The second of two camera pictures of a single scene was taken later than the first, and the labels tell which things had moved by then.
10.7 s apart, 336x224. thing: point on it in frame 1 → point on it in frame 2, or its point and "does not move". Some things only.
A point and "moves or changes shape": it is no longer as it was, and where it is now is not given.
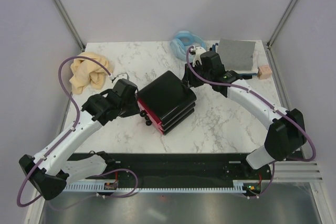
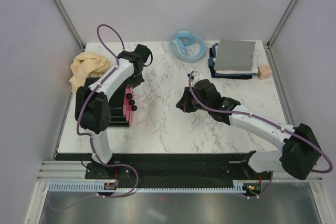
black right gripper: (192, 81) → (184, 104)
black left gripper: (134, 110) → (134, 83)
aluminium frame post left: (61, 9) does not move
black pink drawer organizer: (166, 102) moves or changes shape
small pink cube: (264, 72) does not move
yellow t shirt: (87, 72) does not move
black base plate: (186, 168) does not move
